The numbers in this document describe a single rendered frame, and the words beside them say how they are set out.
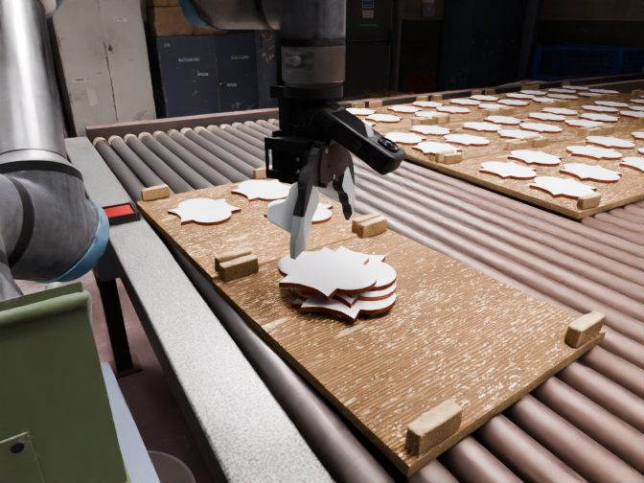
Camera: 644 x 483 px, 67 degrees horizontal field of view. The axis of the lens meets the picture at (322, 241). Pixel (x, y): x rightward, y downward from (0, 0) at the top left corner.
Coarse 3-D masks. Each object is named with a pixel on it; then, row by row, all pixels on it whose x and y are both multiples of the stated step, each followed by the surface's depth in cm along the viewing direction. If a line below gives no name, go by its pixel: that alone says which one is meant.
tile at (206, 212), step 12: (180, 204) 100; (192, 204) 100; (204, 204) 100; (216, 204) 100; (228, 204) 100; (180, 216) 95; (192, 216) 95; (204, 216) 95; (216, 216) 95; (228, 216) 95
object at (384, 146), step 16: (320, 112) 57; (336, 112) 58; (320, 128) 58; (336, 128) 57; (352, 128) 56; (368, 128) 58; (352, 144) 56; (368, 144) 55; (384, 144) 55; (368, 160) 56; (384, 160) 55; (400, 160) 56
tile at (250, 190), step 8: (240, 184) 113; (248, 184) 113; (256, 184) 113; (264, 184) 113; (272, 184) 113; (280, 184) 113; (232, 192) 109; (240, 192) 108; (248, 192) 108; (256, 192) 108; (264, 192) 108; (272, 192) 108; (280, 192) 108; (248, 200) 105; (256, 200) 105; (264, 200) 104; (272, 200) 104
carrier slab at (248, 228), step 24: (192, 192) 110; (216, 192) 110; (168, 216) 97; (240, 216) 97; (336, 216) 97; (360, 216) 97; (168, 240) 90; (192, 240) 87; (216, 240) 87; (240, 240) 87; (264, 240) 87; (288, 240) 87; (312, 240) 87; (336, 240) 87; (264, 264) 79
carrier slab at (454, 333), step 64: (256, 320) 64; (320, 320) 64; (384, 320) 64; (448, 320) 64; (512, 320) 64; (320, 384) 53; (384, 384) 52; (448, 384) 52; (512, 384) 52; (384, 448) 46
